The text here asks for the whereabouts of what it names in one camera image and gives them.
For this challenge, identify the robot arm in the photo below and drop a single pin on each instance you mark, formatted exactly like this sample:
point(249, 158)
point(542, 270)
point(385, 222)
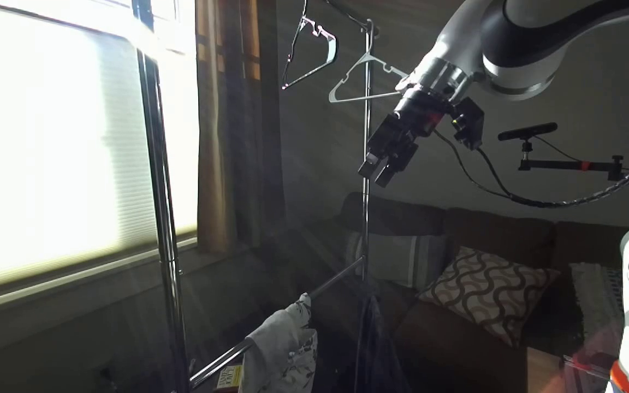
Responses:
point(516, 33)

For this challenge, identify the grey patterned cloth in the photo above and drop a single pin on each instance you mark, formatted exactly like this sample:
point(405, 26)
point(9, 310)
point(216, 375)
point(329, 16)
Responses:
point(282, 349)

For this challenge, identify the dark hanging garment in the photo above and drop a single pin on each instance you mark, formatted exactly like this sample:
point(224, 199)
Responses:
point(375, 349)

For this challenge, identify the grey striped pillow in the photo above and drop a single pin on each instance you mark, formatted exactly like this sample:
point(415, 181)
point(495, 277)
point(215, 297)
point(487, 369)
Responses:
point(396, 259)

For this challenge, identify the chrome clothes rack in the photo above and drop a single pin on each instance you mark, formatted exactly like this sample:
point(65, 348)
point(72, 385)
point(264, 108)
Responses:
point(162, 218)

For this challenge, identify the brown sofa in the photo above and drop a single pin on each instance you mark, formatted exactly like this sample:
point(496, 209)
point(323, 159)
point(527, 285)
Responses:
point(489, 226)

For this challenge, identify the wave patterned pillow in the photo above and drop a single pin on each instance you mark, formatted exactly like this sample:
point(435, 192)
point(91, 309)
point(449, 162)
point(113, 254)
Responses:
point(484, 289)

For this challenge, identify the dark coat hanger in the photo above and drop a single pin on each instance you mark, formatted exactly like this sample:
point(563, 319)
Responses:
point(330, 52)

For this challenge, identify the white coat hanger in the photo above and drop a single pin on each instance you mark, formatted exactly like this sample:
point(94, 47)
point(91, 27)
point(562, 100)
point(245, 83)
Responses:
point(347, 76)

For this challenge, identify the yellow book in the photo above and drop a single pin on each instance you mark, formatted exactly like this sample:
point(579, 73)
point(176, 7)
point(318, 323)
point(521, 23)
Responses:
point(231, 377)

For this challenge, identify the white knitted throw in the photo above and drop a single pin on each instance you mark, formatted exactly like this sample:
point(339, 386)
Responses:
point(593, 295)

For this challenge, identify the window with white blind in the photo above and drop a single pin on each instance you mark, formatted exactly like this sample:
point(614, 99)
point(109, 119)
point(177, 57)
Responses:
point(58, 153)

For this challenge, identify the brown curtain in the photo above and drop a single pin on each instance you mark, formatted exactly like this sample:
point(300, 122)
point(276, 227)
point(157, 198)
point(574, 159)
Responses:
point(227, 136)

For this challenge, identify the chrome rack rod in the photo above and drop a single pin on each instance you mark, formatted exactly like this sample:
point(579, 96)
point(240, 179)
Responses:
point(350, 15)
point(336, 281)

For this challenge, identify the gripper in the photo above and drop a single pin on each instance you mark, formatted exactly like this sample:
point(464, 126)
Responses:
point(408, 117)

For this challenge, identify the camera on mount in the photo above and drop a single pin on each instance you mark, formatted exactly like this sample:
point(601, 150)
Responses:
point(527, 131)

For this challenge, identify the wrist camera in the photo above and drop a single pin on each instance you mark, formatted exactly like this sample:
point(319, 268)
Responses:
point(470, 123)

